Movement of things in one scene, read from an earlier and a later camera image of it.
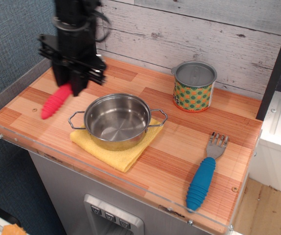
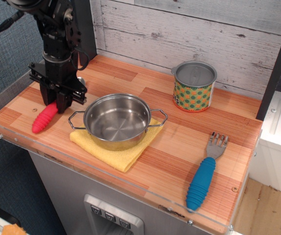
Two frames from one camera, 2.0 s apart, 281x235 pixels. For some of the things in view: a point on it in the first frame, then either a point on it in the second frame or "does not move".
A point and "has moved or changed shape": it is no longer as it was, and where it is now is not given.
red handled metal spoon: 55,100 has moved or changed shape
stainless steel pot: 117,121 does not move
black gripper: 74,50 to 58,72
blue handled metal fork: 204,172 does not move
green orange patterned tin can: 194,82 does not move
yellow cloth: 124,159 does not move
